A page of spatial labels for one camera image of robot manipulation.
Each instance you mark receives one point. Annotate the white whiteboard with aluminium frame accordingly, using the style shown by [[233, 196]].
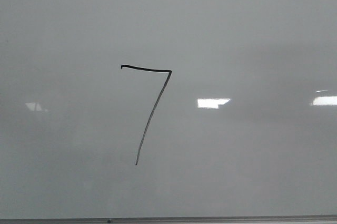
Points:
[[167, 108]]

